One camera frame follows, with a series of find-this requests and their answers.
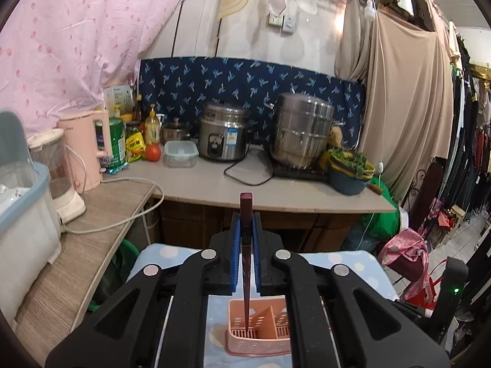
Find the green leafy vegetables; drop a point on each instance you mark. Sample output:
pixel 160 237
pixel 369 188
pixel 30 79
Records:
pixel 347 158

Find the red plastic bag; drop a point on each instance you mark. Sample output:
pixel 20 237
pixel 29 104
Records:
pixel 425 289

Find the pink perforated utensil holder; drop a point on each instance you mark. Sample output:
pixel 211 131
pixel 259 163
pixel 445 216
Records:
pixel 264 339

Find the black induction cooker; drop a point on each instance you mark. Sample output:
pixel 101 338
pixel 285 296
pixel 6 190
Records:
pixel 299 173

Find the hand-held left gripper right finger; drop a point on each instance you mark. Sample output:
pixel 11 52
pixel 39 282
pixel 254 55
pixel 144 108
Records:
pixel 257 253

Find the blue plastic basin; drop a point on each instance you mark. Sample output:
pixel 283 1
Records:
pixel 347 186

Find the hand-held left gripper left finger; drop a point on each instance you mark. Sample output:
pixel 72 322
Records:
pixel 235 253

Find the blue planet print tablecloth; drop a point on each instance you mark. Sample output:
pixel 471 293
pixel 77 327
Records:
pixel 168 255

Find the silver rice cooker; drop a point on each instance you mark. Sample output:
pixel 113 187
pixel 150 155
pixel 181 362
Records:
pixel 224 134

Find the dark sauce bottle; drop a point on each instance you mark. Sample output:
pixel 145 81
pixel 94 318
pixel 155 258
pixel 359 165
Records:
pixel 137 111

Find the white light bulb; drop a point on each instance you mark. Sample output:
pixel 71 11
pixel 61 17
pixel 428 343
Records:
pixel 369 9

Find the white blender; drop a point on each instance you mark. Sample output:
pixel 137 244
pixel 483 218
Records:
pixel 57 176

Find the rack of hanging clothes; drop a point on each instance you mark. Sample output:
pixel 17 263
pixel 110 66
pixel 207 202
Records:
pixel 472 122

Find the pink dotted curtain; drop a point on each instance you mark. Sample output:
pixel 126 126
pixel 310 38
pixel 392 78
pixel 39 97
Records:
pixel 76 46

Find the brown loofah sponge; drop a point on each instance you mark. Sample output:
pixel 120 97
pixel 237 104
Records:
pixel 336 136

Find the beige curtain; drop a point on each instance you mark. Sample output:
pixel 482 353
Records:
pixel 406 103

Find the green tin can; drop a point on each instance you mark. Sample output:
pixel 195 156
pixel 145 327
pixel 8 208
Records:
pixel 117 145

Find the red tomato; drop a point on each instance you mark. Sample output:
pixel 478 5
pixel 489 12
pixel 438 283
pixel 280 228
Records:
pixel 153 153

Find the yellow snack packet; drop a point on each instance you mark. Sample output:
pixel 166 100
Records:
pixel 135 145

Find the green plastic bucket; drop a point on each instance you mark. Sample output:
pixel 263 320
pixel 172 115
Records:
pixel 122 260

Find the dark red chopstick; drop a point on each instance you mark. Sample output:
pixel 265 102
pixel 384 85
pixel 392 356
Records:
pixel 246 234

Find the yellow pump bottle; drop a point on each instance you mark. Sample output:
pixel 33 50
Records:
pixel 152 130

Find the small lidded metal pot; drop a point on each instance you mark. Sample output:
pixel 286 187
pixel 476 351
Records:
pixel 175 132

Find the white carton box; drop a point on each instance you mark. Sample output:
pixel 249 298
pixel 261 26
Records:
pixel 118 101

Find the pink electric kettle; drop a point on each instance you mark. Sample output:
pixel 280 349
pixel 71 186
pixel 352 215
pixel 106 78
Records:
pixel 82 149

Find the white wall socket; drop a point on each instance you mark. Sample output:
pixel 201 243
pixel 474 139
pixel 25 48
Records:
pixel 289 23
pixel 274 20

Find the stainless steel steamer pot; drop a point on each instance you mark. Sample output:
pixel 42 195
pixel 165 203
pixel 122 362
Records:
pixel 303 130

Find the green plastic bag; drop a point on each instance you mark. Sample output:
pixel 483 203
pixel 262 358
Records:
pixel 385 218

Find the white storage bin blue lid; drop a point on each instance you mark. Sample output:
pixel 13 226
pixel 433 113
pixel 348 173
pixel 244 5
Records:
pixel 23 230

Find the clear lidded food container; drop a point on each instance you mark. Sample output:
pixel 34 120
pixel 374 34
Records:
pixel 180 154

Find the pink floral bag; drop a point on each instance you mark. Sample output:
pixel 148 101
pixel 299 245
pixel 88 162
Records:
pixel 406 249

